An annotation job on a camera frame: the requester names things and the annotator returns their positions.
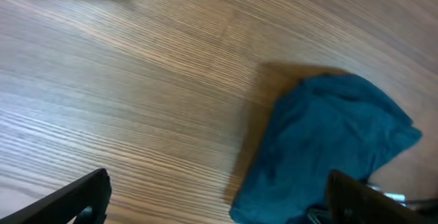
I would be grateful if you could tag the dark blue shorts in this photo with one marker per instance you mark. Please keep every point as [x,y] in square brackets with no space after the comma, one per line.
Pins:
[327,122]

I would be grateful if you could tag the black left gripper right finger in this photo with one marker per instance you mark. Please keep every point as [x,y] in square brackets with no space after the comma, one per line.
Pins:
[351,202]

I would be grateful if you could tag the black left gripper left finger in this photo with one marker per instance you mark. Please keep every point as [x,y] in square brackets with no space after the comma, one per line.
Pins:
[84,201]

